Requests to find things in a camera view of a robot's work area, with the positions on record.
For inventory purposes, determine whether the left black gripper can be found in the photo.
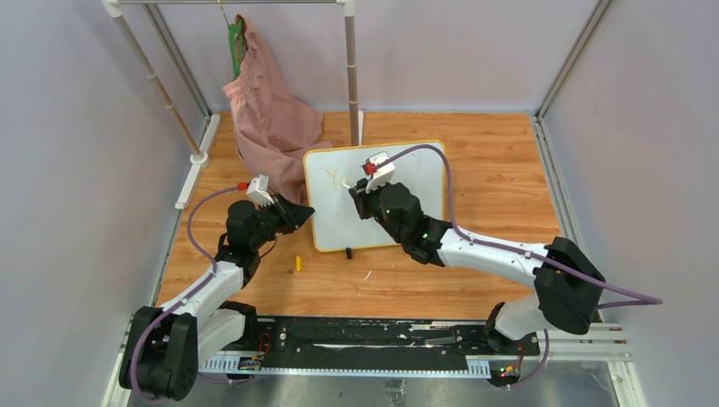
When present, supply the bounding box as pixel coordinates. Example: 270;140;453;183
249;193;314;251

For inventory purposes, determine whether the yellow framed whiteboard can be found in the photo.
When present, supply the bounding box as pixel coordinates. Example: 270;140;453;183
304;140;446;253

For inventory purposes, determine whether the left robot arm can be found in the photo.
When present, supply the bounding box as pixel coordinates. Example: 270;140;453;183
118;194;315;404

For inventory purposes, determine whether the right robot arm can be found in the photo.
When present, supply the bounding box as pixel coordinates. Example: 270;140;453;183
348;181;605;354

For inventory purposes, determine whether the pink cloth garment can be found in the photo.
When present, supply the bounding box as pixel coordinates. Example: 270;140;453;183
223;14;332;204

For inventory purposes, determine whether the white clothes rack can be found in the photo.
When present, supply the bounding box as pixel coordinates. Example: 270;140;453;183
102;0;365;210

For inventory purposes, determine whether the green clothes hanger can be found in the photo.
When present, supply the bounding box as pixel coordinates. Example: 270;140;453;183
218;1;246;80

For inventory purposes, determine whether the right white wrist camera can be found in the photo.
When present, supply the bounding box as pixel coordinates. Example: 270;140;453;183
362;151;395;193

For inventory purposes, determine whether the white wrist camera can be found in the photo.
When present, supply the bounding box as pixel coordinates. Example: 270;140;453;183
362;151;395;193
246;174;276;208

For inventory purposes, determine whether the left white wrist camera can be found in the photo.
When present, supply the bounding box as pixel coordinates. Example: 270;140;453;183
246;174;276;208

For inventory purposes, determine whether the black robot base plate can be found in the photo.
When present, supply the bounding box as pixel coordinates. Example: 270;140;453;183
147;315;543;388

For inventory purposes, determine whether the aluminium frame post right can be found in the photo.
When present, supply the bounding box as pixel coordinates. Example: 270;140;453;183
530;0;614;244

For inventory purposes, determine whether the aluminium frame post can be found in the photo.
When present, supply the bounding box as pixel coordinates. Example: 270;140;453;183
530;0;614;244
142;4;212;122

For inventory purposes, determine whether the aluminium frame post left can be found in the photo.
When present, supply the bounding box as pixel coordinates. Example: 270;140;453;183
142;4;212;122

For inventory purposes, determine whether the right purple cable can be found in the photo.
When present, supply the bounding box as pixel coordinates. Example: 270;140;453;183
362;143;664;388

